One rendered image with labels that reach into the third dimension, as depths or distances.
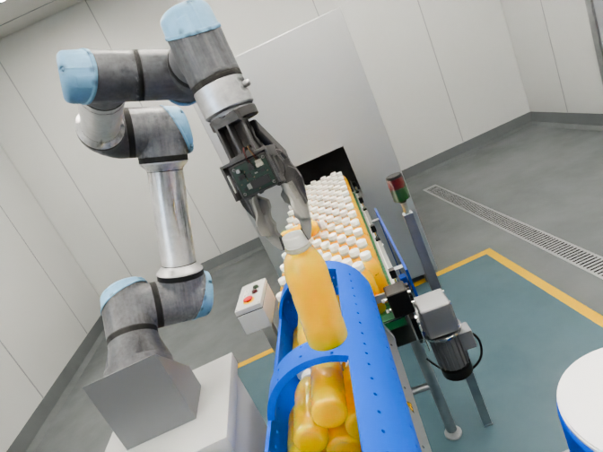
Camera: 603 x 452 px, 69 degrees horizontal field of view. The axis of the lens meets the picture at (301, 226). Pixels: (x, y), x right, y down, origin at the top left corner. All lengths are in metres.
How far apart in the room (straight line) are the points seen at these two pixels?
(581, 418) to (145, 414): 0.85
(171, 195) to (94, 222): 4.93
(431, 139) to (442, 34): 1.25
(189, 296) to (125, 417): 0.30
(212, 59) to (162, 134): 0.47
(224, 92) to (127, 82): 0.16
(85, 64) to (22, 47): 5.34
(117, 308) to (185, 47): 0.68
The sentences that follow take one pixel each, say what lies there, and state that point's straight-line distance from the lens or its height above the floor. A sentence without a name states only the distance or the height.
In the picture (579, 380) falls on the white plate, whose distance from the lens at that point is 0.99.
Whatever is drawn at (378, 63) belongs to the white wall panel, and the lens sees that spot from 5.76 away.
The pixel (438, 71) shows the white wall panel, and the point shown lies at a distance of 6.01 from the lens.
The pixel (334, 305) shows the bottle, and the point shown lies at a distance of 0.71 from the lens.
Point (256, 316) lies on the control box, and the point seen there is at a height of 1.06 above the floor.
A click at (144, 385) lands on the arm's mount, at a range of 1.07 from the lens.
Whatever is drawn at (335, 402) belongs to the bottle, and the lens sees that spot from 0.88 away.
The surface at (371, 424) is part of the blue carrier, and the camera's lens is 0.77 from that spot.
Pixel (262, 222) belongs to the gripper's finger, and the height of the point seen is 1.56.
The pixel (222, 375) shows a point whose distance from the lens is 1.19.
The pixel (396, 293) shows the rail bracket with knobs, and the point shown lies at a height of 1.00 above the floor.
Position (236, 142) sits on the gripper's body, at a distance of 0.61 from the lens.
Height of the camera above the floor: 1.72
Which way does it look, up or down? 17 degrees down
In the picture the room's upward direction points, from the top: 25 degrees counter-clockwise
